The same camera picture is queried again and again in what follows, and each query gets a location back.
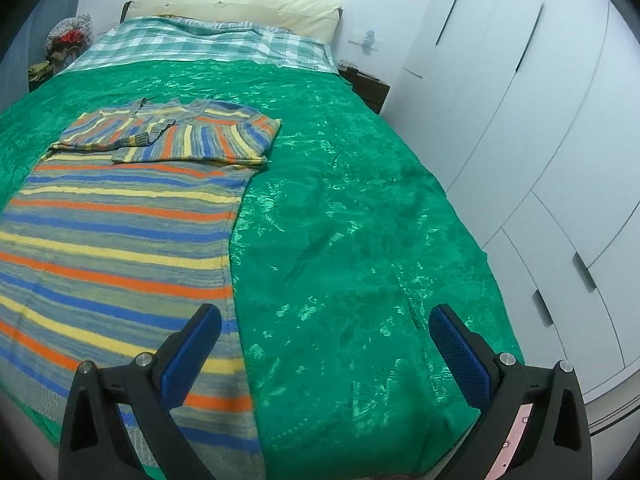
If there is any blue grey curtain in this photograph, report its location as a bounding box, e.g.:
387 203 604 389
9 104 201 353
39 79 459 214
1 0 79 110

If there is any green white checkered sheet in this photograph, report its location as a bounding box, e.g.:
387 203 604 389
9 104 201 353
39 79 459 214
70 16 337 74

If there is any pile of clothes on chair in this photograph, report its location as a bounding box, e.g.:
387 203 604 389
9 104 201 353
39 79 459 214
27 13 94 91

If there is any striped knitted sweater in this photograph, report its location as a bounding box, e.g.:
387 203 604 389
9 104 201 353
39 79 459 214
1 99 281 479

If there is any dark bedside table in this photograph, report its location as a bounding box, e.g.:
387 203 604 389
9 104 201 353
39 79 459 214
338 66 390 115

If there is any white wardrobe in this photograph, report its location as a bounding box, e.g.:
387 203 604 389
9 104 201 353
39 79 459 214
388 0 639 438

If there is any green floral bedspread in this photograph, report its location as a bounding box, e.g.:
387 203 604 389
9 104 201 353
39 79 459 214
1 61 518 479

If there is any wall socket with plug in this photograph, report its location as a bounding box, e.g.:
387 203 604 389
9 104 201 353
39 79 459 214
348 29 378 55

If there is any cream pillow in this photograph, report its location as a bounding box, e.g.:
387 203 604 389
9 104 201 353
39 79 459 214
122 0 342 44

